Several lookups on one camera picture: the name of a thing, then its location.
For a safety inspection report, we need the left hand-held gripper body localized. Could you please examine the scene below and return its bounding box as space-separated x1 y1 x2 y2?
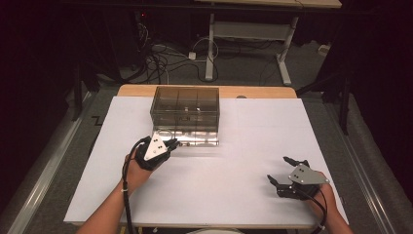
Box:
133 131 172 172

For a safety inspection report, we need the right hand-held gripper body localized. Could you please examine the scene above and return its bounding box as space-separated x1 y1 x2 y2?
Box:
276 159 331 201

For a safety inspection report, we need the transparent organizer drawer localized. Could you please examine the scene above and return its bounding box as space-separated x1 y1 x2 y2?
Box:
155 130 221 148

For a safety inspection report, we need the transparent brown drawer organizer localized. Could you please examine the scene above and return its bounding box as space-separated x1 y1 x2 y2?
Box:
149 85 221 134

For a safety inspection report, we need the person's right hand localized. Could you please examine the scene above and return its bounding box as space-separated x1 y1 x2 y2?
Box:
304 171 339 222

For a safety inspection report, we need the person's left hand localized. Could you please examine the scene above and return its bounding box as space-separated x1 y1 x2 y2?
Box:
124 155 158 197

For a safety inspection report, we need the white table cover sheet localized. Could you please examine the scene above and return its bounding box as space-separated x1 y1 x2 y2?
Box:
63 96 350 227

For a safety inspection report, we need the black metal stand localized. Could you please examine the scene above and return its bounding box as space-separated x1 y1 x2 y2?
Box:
69 61 101 122
295 69 354 136

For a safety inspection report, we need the small beige box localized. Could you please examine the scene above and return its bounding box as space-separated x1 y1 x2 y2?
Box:
317 43 331 57

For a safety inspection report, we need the white-framed desk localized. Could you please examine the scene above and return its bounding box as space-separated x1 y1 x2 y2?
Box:
194 0 344 86

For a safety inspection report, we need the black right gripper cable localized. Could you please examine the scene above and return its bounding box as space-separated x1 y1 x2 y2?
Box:
291 184 328 234

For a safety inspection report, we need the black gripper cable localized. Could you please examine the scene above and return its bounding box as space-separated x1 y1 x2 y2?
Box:
291 184 328 234
121 136 152 234

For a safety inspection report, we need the metal floor rail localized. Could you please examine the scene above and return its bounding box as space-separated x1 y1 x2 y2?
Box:
324 103 395 234
6 92 94 234

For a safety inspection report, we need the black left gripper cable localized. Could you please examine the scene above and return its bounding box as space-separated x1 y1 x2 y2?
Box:
121 136 152 234

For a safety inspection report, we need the tangle of floor cables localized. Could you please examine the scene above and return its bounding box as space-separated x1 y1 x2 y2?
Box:
131 19 222 86

